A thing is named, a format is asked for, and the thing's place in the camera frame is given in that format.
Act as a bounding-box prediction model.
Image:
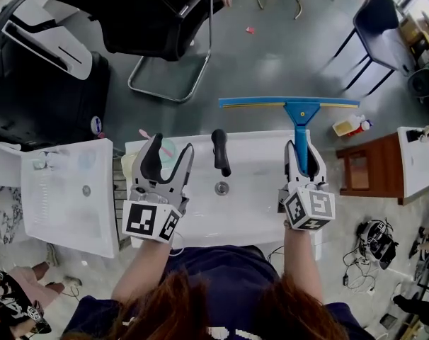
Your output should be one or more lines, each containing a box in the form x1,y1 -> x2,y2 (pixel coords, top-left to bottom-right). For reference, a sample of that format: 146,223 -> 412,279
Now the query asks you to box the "wooden cabinet with white sink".
336,125 -> 429,205

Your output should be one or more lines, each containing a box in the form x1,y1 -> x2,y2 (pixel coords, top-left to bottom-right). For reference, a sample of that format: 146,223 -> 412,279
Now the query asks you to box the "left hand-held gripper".
122,132 -> 195,243

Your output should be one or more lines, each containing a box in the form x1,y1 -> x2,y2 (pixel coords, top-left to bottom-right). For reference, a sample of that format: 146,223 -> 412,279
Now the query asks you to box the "person's left forearm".
110,237 -> 173,307

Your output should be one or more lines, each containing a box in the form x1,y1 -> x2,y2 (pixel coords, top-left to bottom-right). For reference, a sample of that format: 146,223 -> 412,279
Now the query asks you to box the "person's navy shirt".
61,244 -> 377,340

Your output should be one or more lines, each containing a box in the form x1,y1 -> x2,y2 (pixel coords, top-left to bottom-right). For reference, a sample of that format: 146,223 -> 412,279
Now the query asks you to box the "person's right forearm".
282,225 -> 324,306

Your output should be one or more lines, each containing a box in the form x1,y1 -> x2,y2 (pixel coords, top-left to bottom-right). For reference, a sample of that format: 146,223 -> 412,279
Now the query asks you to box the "blue and white cup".
90,115 -> 105,138

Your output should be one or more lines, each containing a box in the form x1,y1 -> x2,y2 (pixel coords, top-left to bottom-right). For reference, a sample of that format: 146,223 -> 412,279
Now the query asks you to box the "black faucet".
210,128 -> 233,178

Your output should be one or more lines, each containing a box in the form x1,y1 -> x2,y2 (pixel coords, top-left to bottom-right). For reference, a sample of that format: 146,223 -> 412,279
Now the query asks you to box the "blue squeegee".
218,96 -> 361,175

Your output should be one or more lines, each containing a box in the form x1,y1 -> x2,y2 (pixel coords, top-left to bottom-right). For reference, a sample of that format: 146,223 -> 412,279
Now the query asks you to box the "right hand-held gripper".
277,129 -> 337,232

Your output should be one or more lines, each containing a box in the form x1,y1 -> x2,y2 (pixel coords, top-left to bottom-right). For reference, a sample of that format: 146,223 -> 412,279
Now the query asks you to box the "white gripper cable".
168,231 -> 185,259

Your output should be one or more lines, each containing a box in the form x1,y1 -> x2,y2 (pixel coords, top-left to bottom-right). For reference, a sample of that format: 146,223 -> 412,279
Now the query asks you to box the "yellow bottle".
331,117 -> 360,137

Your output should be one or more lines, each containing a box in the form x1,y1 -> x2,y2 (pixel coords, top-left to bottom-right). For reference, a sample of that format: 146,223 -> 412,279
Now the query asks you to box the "white sink with white faucet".
0,138 -> 120,259

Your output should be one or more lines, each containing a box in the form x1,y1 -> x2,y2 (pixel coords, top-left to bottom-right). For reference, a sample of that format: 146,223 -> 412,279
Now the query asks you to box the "white sink on dark stand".
124,128 -> 324,261

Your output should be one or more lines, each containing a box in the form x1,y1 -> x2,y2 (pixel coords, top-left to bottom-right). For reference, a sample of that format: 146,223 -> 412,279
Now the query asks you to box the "dark blue chair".
328,0 -> 418,98

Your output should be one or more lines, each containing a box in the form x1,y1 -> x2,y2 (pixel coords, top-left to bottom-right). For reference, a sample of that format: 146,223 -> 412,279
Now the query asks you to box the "black and white machine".
0,0 -> 112,149

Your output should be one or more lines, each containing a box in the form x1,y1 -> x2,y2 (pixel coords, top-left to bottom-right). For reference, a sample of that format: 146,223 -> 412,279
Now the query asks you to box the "pink toothbrush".
138,128 -> 176,158

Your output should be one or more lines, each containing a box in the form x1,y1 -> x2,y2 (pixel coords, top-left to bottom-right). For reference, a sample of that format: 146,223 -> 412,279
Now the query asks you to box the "marble panel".
0,186 -> 24,247

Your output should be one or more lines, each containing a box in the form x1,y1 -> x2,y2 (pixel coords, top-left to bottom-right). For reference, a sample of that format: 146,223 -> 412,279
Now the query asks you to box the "black office chair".
47,0 -> 234,103

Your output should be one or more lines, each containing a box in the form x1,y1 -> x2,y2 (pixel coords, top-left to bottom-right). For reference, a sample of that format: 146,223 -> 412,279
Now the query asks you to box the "red bottle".
348,118 -> 374,136

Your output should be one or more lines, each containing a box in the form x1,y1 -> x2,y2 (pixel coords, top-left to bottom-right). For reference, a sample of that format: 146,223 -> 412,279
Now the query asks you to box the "headset with tangled cables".
341,217 -> 400,292

